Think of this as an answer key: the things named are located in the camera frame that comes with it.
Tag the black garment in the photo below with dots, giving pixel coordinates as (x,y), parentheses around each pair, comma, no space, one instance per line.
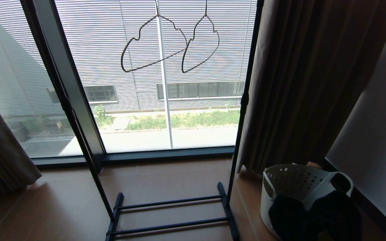
(333,214)

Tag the brown curtain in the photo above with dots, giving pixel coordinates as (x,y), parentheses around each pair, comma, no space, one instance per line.
(2,150)
(297,83)

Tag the white laundry basket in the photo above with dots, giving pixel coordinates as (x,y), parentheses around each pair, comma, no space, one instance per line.
(290,180)

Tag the pink clothes hanger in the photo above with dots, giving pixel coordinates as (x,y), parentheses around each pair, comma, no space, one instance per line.
(198,65)
(152,61)

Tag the black clothes rack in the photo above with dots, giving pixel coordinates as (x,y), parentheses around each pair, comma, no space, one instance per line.
(228,211)

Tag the window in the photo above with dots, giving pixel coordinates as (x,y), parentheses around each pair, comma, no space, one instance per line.
(129,100)

